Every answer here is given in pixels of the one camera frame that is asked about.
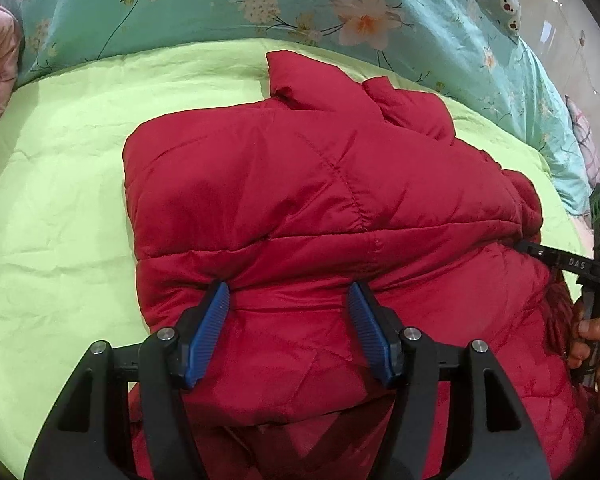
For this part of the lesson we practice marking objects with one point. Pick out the lime green bed sheet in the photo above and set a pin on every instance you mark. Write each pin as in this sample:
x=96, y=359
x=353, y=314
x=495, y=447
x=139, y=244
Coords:
x=67, y=260

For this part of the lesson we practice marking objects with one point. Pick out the pink patterned cloth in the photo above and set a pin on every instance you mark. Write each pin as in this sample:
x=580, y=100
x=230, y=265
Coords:
x=582, y=130

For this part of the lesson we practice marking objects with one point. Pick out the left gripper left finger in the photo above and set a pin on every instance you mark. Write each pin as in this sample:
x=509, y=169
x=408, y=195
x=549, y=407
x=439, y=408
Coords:
x=87, y=434

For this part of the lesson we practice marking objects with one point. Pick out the teal floral quilt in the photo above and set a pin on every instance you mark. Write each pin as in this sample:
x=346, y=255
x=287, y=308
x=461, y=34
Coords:
x=449, y=46

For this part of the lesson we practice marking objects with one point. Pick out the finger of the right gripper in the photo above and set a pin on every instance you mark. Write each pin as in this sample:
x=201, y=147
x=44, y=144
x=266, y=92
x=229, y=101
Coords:
x=559, y=259

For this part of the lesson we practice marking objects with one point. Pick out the red quilted jacket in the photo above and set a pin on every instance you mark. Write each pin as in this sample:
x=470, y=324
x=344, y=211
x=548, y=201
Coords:
x=291, y=199

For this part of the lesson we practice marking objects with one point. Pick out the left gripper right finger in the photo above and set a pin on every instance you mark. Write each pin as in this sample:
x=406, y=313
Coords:
x=489, y=434

